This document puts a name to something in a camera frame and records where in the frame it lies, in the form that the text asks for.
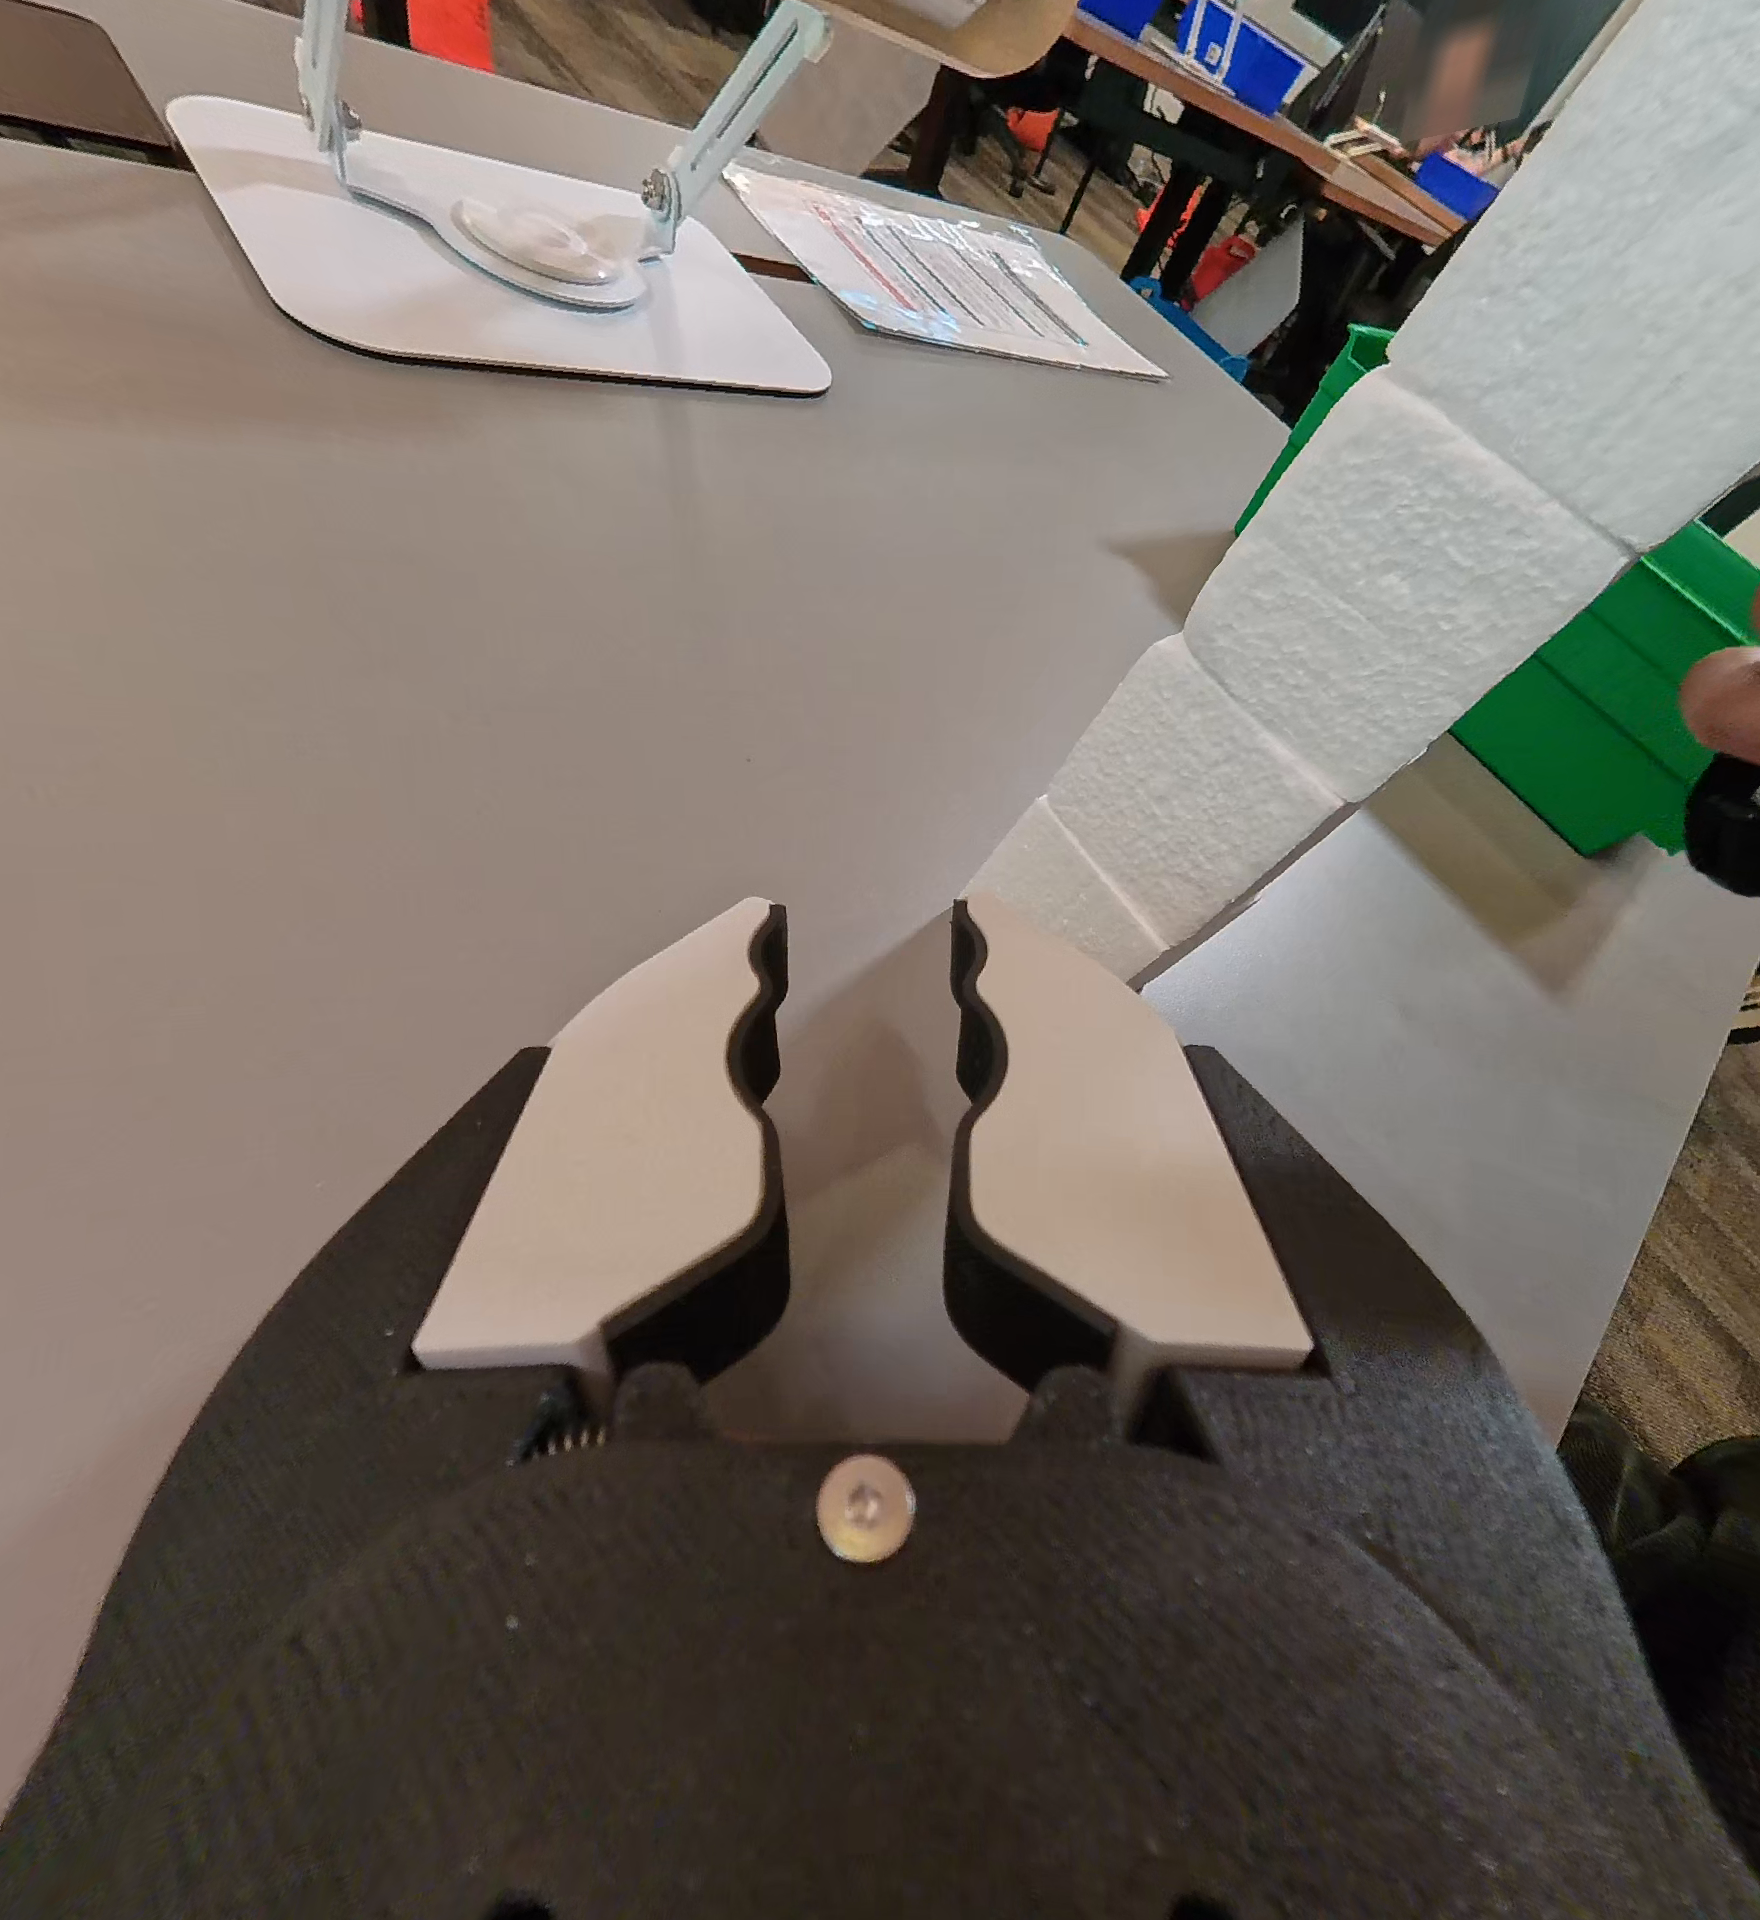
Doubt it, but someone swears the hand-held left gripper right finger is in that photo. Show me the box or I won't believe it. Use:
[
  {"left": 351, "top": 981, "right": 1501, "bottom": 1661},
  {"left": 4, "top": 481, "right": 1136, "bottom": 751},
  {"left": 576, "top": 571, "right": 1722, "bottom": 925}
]
[{"left": 946, "top": 890, "right": 1315, "bottom": 1439}]

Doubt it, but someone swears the person's dark clothing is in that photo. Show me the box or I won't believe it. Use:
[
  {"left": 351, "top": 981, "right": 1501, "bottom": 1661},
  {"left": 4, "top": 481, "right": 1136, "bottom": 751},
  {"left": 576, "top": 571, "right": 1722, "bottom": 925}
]
[{"left": 1553, "top": 1403, "right": 1760, "bottom": 1920}]

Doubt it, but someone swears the clear sleeve printed sheet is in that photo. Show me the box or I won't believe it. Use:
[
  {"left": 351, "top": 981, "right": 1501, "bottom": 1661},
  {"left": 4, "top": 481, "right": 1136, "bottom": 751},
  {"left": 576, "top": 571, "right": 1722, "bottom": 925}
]
[{"left": 722, "top": 162, "right": 1169, "bottom": 381}]

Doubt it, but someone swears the white document stand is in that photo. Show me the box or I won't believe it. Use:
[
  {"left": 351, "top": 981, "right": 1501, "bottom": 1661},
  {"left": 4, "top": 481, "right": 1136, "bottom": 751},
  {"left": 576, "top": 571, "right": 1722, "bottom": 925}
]
[{"left": 164, "top": 0, "right": 1077, "bottom": 397}]

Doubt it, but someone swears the brown wooden table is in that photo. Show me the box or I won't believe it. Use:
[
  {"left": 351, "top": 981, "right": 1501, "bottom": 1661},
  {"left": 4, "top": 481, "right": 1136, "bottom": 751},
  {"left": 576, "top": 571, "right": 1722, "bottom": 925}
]
[{"left": 1066, "top": 16, "right": 1466, "bottom": 249}]

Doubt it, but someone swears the dark desk cable cover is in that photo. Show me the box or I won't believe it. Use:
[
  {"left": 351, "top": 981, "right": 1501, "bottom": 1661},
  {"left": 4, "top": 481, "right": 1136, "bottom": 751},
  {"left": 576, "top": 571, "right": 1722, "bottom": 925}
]
[{"left": 0, "top": 0, "right": 178, "bottom": 149}]

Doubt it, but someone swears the blue plastic crate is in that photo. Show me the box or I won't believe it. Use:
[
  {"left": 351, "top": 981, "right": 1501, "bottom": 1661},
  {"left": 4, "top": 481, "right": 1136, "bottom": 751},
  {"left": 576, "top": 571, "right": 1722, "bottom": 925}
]
[{"left": 1125, "top": 273, "right": 1253, "bottom": 382}]

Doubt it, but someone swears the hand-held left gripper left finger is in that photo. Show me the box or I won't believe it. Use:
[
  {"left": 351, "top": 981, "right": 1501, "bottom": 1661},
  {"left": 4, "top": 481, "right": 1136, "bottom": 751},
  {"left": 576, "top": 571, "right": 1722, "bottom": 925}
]
[{"left": 410, "top": 897, "right": 794, "bottom": 1418}]

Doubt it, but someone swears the green plastic bin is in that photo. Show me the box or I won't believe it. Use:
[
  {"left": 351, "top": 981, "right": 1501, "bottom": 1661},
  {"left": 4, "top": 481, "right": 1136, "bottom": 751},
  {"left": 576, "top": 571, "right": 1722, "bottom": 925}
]
[{"left": 1238, "top": 321, "right": 1760, "bottom": 857}]

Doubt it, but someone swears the orange plastic object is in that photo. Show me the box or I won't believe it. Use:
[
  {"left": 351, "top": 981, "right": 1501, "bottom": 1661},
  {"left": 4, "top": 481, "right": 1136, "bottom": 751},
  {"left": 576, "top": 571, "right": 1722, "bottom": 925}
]
[{"left": 354, "top": 0, "right": 500, "bottom": 73}]

